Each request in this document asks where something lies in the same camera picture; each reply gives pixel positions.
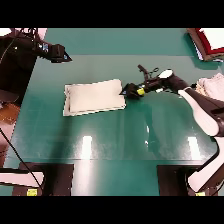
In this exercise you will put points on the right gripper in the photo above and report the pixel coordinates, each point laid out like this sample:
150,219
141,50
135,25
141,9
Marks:
136,90

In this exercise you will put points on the red garment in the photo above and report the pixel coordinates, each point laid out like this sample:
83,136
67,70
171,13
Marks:
213,50

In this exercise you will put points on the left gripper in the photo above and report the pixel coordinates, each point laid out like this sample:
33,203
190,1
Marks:
57,53

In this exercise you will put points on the pale pink garment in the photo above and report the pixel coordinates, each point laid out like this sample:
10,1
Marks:
213,85

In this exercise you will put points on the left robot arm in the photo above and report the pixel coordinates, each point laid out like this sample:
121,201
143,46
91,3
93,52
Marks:
20,50

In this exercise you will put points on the white garment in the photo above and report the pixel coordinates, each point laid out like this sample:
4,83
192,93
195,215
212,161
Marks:
215,36

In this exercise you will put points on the cream shirt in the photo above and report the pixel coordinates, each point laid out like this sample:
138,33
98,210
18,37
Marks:
95,97

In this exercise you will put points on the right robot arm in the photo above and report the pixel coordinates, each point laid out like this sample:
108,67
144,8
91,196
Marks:
203,113

